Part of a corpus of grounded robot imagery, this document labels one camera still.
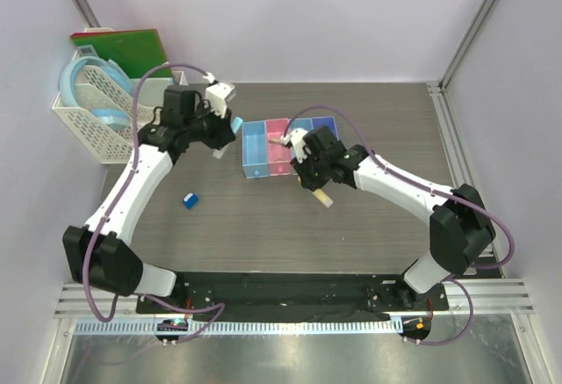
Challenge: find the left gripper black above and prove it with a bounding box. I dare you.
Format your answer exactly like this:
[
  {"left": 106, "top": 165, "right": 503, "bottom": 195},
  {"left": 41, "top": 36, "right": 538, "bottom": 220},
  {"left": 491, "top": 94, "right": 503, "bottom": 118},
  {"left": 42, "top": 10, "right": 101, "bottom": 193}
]
[{"left": 184, "top": 100, "right": 235, "bottom": 150}]

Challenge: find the yellow highlighter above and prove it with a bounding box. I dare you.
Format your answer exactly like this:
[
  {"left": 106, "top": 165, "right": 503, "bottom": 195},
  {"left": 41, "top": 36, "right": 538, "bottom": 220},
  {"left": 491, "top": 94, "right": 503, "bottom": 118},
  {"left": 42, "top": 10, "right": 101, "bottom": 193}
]
[{"left": 313, "top": 189, "right": 333, "bottom": 207}]

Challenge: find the pink bin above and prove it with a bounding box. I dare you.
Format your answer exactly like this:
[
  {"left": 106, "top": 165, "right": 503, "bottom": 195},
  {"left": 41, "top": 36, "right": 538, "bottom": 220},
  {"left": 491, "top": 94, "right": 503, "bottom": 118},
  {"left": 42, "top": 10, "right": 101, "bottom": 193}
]
[{"left": 265, "top": 119, "right": 292, "bottom": 176}]

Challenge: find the light blue bin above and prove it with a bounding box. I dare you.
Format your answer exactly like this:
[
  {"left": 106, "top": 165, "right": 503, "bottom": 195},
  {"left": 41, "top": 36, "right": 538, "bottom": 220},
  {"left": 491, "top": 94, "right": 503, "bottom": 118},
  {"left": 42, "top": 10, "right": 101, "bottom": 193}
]
[{"left": 242, "top": 120, "right": 270, "bottom": 179}]

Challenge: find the blue white eraser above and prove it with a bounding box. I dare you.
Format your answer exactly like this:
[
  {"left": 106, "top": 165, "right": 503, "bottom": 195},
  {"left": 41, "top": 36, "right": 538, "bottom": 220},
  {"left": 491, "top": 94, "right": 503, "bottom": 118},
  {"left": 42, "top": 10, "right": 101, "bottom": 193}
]
[{"left": 183, "top": 192, "right": 199, "bottom": 210}]

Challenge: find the purple bin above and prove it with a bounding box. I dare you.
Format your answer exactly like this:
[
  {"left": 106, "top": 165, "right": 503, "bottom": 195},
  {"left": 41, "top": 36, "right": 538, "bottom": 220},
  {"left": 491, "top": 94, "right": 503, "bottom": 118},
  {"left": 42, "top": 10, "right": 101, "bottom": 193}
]
[{"left": 312, "top": 116, "right": 339, "bottom": 140}]

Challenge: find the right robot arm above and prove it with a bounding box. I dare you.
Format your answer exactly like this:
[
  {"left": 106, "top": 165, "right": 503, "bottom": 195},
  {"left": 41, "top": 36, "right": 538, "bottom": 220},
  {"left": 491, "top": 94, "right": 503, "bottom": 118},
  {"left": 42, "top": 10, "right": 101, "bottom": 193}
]
[{"left": 281, "top": 127, "right": 496, "bottom": 309}]

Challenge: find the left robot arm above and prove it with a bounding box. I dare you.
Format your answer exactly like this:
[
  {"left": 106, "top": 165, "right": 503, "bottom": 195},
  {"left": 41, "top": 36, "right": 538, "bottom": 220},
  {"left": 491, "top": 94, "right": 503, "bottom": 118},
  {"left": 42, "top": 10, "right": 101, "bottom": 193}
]
[{"left": 62, "top": 82, "right": 235, "bottom": 313}]

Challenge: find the light blue headband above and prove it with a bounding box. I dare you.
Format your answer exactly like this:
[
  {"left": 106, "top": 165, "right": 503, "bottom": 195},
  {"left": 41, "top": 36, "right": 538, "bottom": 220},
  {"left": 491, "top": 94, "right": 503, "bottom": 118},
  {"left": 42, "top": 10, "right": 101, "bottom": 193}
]
[{"left": 59, "top": 57, "right": 133, "bottom": 132}]

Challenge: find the green folder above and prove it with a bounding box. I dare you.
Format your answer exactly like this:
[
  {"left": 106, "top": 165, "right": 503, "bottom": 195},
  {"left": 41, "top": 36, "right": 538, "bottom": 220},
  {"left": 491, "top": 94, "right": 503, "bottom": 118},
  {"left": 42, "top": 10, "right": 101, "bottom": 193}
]
[{"left": 70, "top": 29, "right": 168, "bottom": 79}]

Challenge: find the white perforated file rack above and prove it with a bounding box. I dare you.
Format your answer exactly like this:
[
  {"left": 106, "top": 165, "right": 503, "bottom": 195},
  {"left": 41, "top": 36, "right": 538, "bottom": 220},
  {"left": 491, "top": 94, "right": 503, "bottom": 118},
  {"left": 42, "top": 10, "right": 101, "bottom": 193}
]
[{"left": 51, "top": 67, "right": 191, "bottom": 165}]

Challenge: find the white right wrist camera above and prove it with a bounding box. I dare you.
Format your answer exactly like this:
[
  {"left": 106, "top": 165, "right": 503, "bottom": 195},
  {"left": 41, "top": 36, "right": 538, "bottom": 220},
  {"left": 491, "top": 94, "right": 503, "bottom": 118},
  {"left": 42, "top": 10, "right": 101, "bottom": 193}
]
[{"left": 280, "top": 128, "right": 310, "bottom": 163}]

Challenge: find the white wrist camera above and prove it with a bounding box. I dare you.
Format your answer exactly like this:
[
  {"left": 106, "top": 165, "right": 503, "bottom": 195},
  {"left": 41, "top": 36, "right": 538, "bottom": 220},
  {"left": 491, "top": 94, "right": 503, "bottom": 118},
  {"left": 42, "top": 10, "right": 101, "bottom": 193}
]
[
  {"left": 280, "top": 128, "right": 310, "bottom": 163},
  {"left": 203, "top": 72, "right": 235, "bottom": 119}
]

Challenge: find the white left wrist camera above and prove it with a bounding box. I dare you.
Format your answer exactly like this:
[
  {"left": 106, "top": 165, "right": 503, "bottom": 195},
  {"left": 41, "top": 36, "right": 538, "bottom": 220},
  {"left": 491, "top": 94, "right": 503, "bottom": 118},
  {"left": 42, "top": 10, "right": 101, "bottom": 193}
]
[{"left": 203, "top": 72, "right": 235, "bottom": 119}]

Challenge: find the aluminium frame rail right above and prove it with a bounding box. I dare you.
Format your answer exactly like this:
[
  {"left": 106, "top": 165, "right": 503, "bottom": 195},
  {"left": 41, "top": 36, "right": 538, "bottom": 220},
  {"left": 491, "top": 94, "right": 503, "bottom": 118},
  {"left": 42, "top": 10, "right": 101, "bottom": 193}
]
[{"left": 427, "top": 0, "right": 516, "bottom": 278}]

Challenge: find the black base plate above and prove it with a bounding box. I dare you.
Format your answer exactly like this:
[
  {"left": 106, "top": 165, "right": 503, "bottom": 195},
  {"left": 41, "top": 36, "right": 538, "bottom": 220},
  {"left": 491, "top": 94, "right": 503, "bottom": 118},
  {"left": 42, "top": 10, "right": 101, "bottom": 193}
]
[{"left": 136, "top": 272, "right": 449, "bottom": 322}]

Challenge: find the slotted cable duct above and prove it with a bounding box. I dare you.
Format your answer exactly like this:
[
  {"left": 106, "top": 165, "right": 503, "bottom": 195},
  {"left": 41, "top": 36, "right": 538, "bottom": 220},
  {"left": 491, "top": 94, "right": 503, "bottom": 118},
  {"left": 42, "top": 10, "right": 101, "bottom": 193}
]
[{"left": 74, "top": 316, "right": 403, "bottom": 337}]

